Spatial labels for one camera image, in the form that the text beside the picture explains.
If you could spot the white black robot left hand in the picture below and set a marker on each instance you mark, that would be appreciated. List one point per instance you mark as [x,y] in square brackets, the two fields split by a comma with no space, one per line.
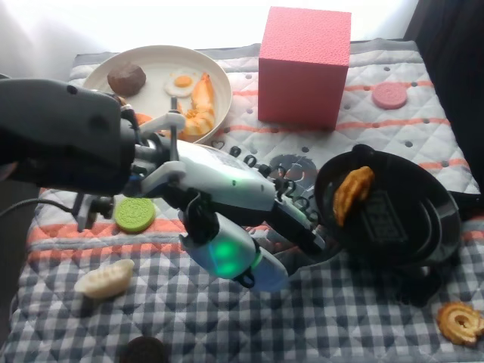
[227,185]

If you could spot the black frying pan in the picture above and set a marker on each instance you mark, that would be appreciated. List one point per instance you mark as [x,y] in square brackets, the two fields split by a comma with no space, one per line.
[408,211]

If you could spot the red cube box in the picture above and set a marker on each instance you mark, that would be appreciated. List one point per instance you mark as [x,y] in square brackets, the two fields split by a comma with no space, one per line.
[302,72]

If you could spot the green toy sandwich cookie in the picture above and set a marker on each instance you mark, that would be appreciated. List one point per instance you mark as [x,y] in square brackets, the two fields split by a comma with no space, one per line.
[134,215]

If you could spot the toy fried egg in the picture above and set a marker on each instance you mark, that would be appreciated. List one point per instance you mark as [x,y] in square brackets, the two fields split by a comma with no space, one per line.
[181,84]

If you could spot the golden fried toy dumpling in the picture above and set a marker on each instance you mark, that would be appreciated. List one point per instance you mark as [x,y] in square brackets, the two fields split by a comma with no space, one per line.
[351,193]

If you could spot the grey quilt with bear print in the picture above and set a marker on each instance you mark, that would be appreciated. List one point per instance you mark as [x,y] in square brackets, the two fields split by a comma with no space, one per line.
[227,321]

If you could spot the cream round plate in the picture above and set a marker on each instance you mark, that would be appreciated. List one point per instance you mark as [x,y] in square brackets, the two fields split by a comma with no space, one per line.
[155,64]

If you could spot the brown toy meat patty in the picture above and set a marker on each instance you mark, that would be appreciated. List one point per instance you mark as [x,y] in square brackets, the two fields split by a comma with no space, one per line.
[126,79]

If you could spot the white toy dumpling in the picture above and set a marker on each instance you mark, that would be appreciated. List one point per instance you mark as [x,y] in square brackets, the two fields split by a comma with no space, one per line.
[104,280]

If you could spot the pink toy sandwich cookie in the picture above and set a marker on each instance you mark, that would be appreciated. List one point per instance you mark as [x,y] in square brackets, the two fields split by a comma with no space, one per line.
[389,96]

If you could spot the dark brown toy cookie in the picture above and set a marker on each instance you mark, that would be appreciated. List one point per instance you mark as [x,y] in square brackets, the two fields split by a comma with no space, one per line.
[143,351]

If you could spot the yellow swirl toy cookie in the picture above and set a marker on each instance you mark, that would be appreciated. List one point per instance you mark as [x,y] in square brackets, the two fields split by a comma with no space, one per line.
[453,321]

